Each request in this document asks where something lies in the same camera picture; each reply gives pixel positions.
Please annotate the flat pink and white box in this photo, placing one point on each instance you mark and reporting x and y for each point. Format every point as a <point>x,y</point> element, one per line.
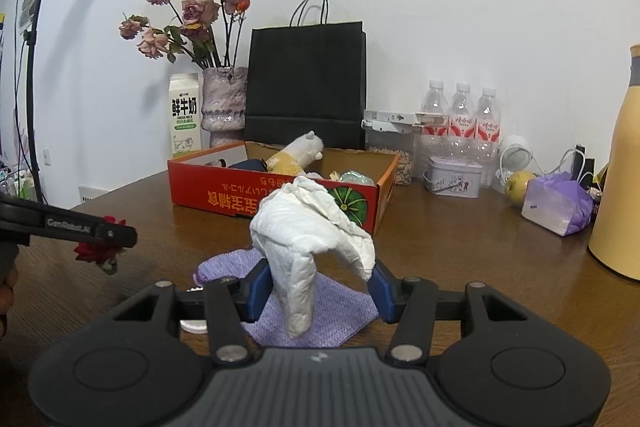
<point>395,116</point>

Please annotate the pale green glitter ball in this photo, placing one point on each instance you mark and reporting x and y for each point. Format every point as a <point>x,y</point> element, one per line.
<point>357,179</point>

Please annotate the printed tin box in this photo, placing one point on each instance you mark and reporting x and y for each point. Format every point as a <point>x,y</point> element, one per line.
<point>452,179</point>

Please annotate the black charger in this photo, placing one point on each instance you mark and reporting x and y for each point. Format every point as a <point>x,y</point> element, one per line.
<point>589,167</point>

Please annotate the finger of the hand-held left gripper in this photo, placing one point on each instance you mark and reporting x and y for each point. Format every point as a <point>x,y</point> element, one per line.
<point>70,224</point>

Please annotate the yellow thermos bottle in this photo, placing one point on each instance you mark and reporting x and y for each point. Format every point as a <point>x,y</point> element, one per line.
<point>617,187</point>

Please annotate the white cloth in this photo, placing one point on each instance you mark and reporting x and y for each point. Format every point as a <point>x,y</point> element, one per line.
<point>300,232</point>

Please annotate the small white wall switch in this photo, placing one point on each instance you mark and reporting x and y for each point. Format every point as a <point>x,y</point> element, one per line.
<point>47,157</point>

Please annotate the small white fan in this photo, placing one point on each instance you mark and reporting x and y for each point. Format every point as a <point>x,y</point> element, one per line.
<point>515,152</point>

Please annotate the red artificial rose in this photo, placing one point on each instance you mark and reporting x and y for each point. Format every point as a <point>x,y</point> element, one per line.
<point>92,254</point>

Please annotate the clear grain container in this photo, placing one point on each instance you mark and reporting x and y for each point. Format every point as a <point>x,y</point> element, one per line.
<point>385,144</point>

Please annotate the purple knitted cloth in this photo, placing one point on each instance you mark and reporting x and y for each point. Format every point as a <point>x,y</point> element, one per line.
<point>330,312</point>

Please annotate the clear water bottle red label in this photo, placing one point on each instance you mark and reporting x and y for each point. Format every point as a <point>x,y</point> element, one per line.
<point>487,109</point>
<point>462,104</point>
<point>434,99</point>

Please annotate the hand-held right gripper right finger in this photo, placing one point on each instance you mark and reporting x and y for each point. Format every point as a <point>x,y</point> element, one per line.
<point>382,297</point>

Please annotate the person's left hand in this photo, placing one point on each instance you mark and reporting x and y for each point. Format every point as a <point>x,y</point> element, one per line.
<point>6,299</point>

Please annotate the pink textured vase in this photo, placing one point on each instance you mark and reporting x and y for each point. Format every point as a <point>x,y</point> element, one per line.
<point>225,99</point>

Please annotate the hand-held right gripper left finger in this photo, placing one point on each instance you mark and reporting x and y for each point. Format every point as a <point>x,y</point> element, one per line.
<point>257,292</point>

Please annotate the yellow and white plush toy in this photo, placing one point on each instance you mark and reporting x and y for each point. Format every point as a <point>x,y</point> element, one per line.
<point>305,152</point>

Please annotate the white round cap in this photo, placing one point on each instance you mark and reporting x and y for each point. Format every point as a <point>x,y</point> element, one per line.
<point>192,327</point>

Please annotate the yellow pear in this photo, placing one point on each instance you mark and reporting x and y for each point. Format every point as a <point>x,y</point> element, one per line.
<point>517,187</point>

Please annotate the black paper bag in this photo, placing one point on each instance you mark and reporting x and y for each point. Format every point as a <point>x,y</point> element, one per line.
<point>305,77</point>

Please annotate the red cardboard box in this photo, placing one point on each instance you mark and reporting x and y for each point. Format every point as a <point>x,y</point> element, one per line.
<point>220,197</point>

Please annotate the dark blue object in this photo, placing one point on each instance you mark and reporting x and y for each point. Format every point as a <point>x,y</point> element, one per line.
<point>250,165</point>

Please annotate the white and green milk carton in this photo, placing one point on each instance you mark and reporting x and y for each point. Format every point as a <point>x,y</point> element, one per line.
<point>185,117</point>

